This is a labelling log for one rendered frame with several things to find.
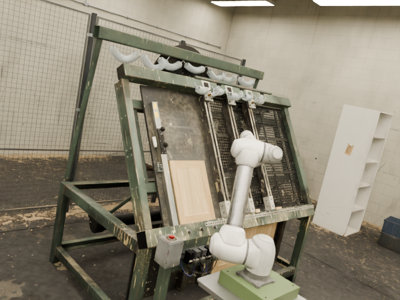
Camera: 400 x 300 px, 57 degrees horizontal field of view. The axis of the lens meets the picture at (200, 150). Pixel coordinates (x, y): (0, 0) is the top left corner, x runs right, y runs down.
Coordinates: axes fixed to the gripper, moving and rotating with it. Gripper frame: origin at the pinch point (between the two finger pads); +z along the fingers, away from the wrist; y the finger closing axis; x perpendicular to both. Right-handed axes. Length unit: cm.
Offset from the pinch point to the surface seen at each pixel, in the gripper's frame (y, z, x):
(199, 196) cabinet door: -18.8, 6.7, 29.8
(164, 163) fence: 8, 4, 61
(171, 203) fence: -22, 4, 61
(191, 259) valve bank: -63, -2, 56
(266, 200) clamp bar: -28, 5, -53
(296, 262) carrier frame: -96, 38, -126
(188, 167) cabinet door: 5.0, 6.4, 35.6
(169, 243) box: -49, -20, 87
